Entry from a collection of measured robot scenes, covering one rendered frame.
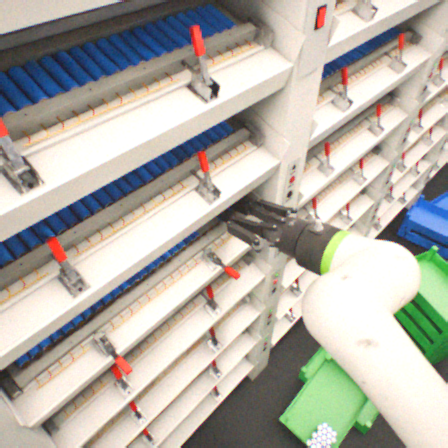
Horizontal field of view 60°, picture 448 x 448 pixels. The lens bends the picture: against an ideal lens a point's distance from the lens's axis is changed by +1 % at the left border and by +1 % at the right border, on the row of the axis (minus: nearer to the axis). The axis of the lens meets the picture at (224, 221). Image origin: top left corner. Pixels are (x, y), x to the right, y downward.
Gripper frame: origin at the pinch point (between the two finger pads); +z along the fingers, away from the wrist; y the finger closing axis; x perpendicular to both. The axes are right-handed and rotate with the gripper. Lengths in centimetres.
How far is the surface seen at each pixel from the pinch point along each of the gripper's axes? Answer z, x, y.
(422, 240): -3, 99, -126
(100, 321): 0.3, 3.6, 34.3
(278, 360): 13, 99, -23
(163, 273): 0.1, 3.6, 19.8
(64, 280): -5.7, -13.0, 37.0
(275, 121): -7.9, -18.1, -8.7
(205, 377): 12, 64, 13
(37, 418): -3, 9, 50
